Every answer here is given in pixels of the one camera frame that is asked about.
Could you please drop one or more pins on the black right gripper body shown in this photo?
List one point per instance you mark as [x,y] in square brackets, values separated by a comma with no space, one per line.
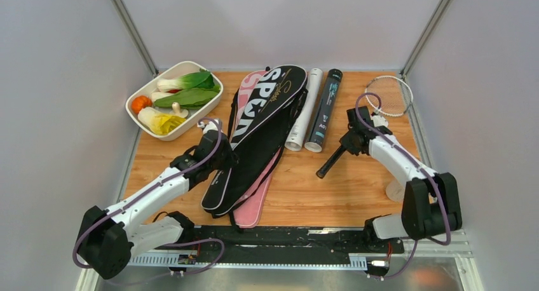
[347,142]

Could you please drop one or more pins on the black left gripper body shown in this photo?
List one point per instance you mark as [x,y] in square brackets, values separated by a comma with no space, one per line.
[225,161]

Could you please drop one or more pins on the black shuttlecock tube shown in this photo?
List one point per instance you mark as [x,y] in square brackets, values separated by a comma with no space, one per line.
[323,113]

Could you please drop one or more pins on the white racket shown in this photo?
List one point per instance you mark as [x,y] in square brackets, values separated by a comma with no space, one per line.
[388,96]

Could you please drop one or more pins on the white shuttlecock tube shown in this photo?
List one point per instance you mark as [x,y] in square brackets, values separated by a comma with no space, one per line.
[296,136]

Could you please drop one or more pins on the black racket cover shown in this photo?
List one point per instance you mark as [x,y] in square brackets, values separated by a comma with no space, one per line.
[258,137]

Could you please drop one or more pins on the pink racket cover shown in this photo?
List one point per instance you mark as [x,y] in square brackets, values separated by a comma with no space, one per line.
[248,214]

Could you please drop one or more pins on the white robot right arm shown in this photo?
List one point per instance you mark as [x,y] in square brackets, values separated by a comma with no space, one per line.
[431,204]

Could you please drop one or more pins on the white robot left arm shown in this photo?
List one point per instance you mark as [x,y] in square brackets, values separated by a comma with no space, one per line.
[109,238]

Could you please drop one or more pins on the white tube cap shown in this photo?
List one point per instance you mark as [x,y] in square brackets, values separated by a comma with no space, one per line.
[395,191]

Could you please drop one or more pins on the beige mushroom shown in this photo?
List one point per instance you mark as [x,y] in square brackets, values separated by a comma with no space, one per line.
[179,111]

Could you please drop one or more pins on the green leafy vegetable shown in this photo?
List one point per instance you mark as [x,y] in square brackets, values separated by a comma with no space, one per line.
[190,98]

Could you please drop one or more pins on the yellow napa cabbage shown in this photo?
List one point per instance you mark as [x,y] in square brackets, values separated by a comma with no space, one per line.
[159,123]

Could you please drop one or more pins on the green bok choy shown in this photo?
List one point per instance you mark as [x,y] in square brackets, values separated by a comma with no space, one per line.
[201,79]

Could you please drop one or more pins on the white rectangular tray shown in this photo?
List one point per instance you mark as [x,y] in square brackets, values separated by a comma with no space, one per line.
[178,70]

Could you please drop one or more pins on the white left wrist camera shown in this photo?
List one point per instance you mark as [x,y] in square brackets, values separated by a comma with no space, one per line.
[210,124]

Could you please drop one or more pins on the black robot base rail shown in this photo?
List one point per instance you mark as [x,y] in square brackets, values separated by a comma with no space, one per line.
[284,245]

